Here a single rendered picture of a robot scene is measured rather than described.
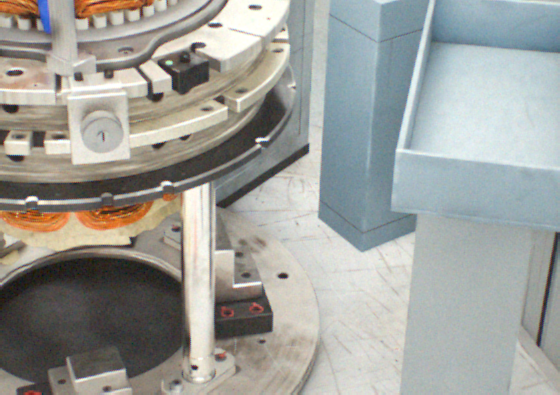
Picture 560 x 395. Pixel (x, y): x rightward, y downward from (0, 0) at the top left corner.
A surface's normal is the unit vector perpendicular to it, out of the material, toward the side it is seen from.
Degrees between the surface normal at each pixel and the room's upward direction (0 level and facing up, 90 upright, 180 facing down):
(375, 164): 90
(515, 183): 90
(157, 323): 0
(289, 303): 0
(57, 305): 0
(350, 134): 90
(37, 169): 90
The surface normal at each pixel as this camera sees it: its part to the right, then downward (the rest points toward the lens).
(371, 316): 0.03, -0.84
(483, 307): -0.19, 0.52
